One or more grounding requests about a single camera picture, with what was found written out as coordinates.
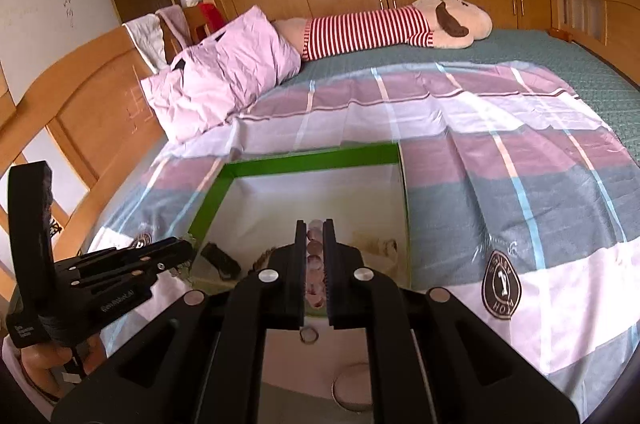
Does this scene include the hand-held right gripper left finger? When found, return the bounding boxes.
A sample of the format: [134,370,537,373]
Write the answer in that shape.
[50,219,308,424]

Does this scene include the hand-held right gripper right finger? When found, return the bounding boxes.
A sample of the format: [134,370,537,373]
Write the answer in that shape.
[322,218,576,424]

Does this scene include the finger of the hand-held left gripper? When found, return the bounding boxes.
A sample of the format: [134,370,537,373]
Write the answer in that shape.
[55,237,196,279]
[67,253,196,302]

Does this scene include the red and pink bead bracelet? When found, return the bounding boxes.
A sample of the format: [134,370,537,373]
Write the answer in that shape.
[305,218,329,311]

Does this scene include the green cardboard box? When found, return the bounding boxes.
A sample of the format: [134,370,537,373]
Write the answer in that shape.
[187,143,412,321]

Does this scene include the person's left hand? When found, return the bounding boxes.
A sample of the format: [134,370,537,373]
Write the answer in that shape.
[20,333,107,405]

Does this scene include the silver bangle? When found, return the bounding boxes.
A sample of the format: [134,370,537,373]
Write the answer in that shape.
[332,361,377,413]

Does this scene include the wooden headboard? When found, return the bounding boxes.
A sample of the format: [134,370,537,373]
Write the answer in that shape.
[0,7,213,267]

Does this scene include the pink pillow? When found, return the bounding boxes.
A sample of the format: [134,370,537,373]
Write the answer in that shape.
[140,4,304,145]

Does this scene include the pink and grey checked blanket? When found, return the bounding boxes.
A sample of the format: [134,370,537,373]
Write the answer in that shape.
[90,60,640,407]

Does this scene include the white garment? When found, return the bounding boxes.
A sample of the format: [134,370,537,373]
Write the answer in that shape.
[122,14,169,71]

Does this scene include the pink garment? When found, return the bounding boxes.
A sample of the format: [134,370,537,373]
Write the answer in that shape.
[155,4,194,48]

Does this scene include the red cloth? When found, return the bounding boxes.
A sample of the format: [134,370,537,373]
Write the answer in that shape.
[196,2,227,34]

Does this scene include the striped plush dog toy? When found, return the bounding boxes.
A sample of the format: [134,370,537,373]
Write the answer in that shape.
[271,0,494,62]

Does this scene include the green bed mat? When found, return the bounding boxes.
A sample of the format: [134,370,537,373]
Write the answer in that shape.
[299,28,640,167]

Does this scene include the wooden footboard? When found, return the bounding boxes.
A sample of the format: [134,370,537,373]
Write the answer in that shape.
[549,0,640,72]

